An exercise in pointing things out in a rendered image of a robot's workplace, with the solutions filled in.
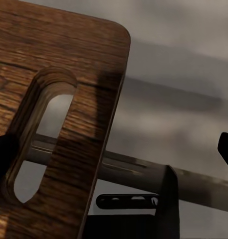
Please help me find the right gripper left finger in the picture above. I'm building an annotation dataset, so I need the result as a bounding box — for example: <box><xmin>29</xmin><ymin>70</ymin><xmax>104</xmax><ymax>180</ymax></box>
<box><xmin>0</xmin><ymin>132</ymin><xmax>20</xmax><ymax>183</ymax></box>

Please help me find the cutting board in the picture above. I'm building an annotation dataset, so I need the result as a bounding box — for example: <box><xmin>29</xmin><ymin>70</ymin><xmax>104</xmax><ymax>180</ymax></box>
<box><xmin>0</xmin><ymin>0</ymin><xmax>131</xmax><ymax>239</ymax></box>

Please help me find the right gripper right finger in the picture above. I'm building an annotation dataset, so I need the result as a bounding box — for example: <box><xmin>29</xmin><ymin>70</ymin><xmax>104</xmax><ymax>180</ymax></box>
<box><xmin>218</xmin><ymin>132</ymin><xmax>228</xmax><ymax>164</ymax></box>

